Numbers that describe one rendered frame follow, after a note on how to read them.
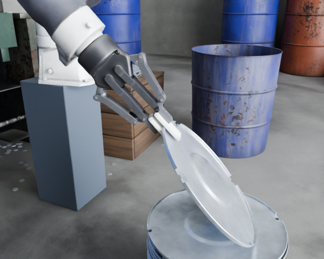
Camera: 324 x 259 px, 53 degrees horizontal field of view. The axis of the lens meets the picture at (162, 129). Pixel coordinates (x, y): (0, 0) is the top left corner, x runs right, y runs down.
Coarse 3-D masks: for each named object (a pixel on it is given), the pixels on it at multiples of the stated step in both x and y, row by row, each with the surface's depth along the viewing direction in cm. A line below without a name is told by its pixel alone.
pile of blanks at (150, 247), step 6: (150, 240) 65; (288, 240) 64; (150, 246) 65; (288, 246) 63; (150, 252) 65; (156, 252) 62; (150, 258) 65; (156, 258) 63; (162, 258) 61; (282, 258) 61
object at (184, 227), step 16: (176, 192) 80; (160, 208) 74; (176, 208) 74; (192, 208) 74; (256, 208) 74; (160, 224) 69; (176, 224) 69; (192, 224) 68; (208, 224) 68; (256, 224) 69; (272, 224) 69; (160, 240) 64; (176, 240) 64; (192, 240) 64; (208, 240) 63; (224, 240) 63; (272, 240) 64; (176, 256) 60; (192, 256) 60; (208, 256) 60; (224, 256) 60; (240, 256) 60; (256, 256) 60; (272, 256) 60
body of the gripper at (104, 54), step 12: (108, 36) 57; (96, 48) 55; (108, 48) 56; (120, 48) 59; (84, 60) 56; (96, 60) 56; (108, 60) 58; (120, 60) 58; (96, 72) 59; (108, 72) 59; (132, 72) 59; (96, 84) 60; (120, 84) 59
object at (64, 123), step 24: (24, 96) 106; (48, 96) 101; (72, 96) 102; (48, 120) 105; (72, 120) 103; (96, 120) 115; (48, 144) 108; (72, 144) 105; (96, 144) 118; (48, 168) 112; (72, 168) 107; (96, 168) 120; (48, 192) 117; (72, 192) 111; (96, 192) 123
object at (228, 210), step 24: (168, 144) 58; (192, 144) 71; (192, 168) 60; (216, 168) 73; (192, 192) 51; (216, 192) 60; (240, 192) 75; (216, 216) 54; (240, 216) 65; (240, 240) 56
